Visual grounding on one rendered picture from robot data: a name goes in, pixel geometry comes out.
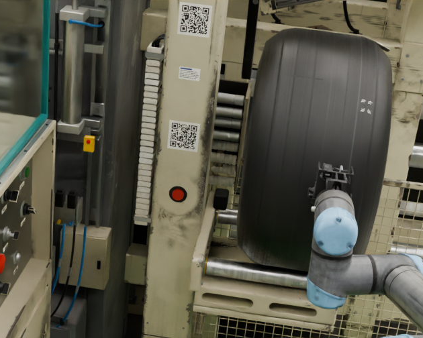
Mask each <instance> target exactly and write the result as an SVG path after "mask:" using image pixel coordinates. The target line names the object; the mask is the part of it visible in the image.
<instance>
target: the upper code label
mask: <svg viewBox="0 0 423 338"><path fill-rule="evenodd" d="M211 18H212V6H211V5H200V4H194V3H185V2H180V6H179V20H178V28H177V33H178V34H184V35H189V36H199V37H205V38H209V32H210V25H211Z"/></svg>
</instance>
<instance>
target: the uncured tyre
mask: <svg viewBox="0 0 423 338"><path fill-rule="evenodd" d="M291 74H292V75H298V76H307V77H313V78H323V80H317V79H311V78H302V77H296V76H291ZM360 97H366V98H368V99H373V100H374V104H373V116H368V115H363V114H359V105H360ZM391 110H392V68H391V61H390V59H389V57H388V56H387V55H386V53H385V52H384V51H383V50H382V49H381V48H380V46H379V45H378V44H377V42H375V41H373V40H370V39H369V38H366V37H364V36H354V35H349V34H339V33H333V32H323V31H318V30H308V29H302V28H296V27H295V28H289V29H285V30H281V31H280V32H279V33H277V34H276V35H274V36H273V37H272V38H270V39H269V40H267V41H266V43H265V47H264V49H263V53H262V55H261V59H260V61H259V64H258V70H257V74H256V82H255V86H254V95H253V99H252V108H251V112H250V121H249V126H248V135H247V141H246V149H245V155H244V165H243V170H242V180H241V185H240V196H239V202H238V214H237V237H238V245H239V246H240V248H241V249H242V250H243V252H244V253H245V254H246V255H247V256H248V257H249V259H250V260H252V261H254V262H256V263H258V264H261V265H264V266H272V267H278V268H287V269H292V270H300V271H305V272H309V266H310V257H311V251H312V234H313V229H314V212H313V211H311V207H314V204H311V201H312V200H310V199H308V188H313V187H314V185H315V182H316V176H317V168H318V162H320V168H321V169H322V166H323V164H324V163H325V164H331V165H332V167H335V168H339V169H340V166H342V167H343V170H348V173H350V169H351V166H352V168H353V172H354V178H353V182H352V188H351V194H352V199H351V200H352V203H353V206H354V210H355V220H356V222H357V226H358V235H357V241H356V243H355V245H354V247H353V253H352V254H353V255H364V254H365V251H366V248H367V246H368V243H369V239H370V236H371V232H372V229H373V225H374V222H375V218H376V214H377V209H378V206H379V201H380V197H381V191H382V187H383V180H384V176H385V168H386V163H387V154H388V149H389V137H390V130H391Z"/></svg>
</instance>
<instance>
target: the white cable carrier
mask: <svg viewBox="0 0 423 338"><path fill-rule="evenodd" d="M164 47H165V45H164V44H163V43H159V46H158V47H156V46H155V45H154V46H153V47H152V42H151V43H150V45H149V46H148V47H147V52H152V53H158V54H165V50H163V48H164ZM146 58H147V61H146V65H147V66H146V74H145V78H146V79H145V82H144V84H145V86H144V90H145V91H144V101H143V102H144V104H143V109H144V110H143V112H142V114H143V116H142V129H141V133H142V134H141V137H140V139H141V141H140V145H141V146H140V155H139V157H140V158H139V166H138V167H139V170H138V187H137V193H136V196H137V198H136V212H135V213H136V214H135V216H136V217H145V218H150V219H151V206H152V203H151V202H152V189H153V187H152V185H153V179H154V176H153V174H154V163H155V158H154V157H155V155H156V154H155V151H156V147H155V146H156V142H157V139H158V134H157V128H158V116H159V112H158V110H159V106H158V105H159V104H160V100H159V99H160V90H161V88H160V86H161V79H162V75H161V74H162V61H163V59H160V58H150V57H146ZM134 224H137V225H147V224H148V223H147V222H142V221H134Z"/></svg>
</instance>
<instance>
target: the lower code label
mask: <svg viewBox="0 0 423 338"><path fill-rule="evenodd" d="M199 128H200V124H198V123H189V122H184V121H174V120H170V121H169V136H168V144H167V148H170V149H176V150H185V151H190V152H197V148H198V141H199Z"/></svg>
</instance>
